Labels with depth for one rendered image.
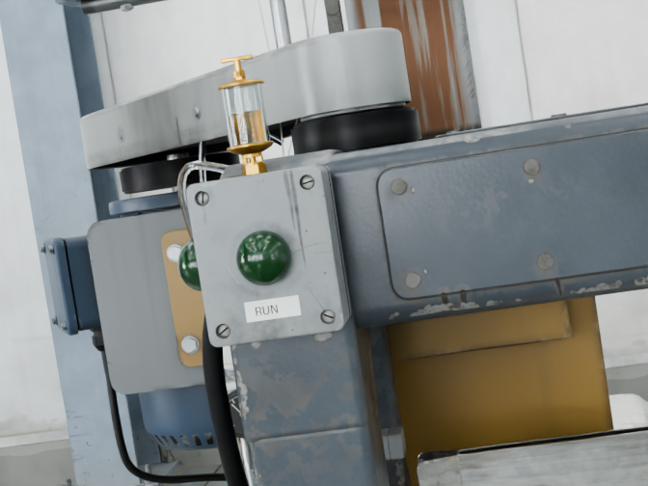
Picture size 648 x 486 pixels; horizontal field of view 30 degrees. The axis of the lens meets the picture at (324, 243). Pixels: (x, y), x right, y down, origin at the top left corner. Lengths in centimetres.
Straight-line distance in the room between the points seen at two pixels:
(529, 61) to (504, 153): 520
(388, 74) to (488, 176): 16
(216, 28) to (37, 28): 87
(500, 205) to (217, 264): 16
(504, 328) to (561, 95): 497
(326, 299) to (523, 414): 39
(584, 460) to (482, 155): 27
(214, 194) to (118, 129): 46
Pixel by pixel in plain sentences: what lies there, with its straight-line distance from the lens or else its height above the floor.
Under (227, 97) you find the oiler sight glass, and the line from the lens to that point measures 73.
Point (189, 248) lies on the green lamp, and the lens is 67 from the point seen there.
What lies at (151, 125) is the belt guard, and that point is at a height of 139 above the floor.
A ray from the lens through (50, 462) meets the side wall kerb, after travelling 635.
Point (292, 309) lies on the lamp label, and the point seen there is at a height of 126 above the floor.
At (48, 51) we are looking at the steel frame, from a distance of 574.
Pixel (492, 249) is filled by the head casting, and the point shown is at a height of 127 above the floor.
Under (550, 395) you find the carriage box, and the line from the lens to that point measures 100.
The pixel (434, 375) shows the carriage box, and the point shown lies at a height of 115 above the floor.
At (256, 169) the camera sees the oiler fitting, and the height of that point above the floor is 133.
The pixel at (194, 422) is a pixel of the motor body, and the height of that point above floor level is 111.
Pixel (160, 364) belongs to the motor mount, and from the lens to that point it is 113.
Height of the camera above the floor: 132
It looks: 3 degrees down
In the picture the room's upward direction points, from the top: 9 degrees counter-clockwise
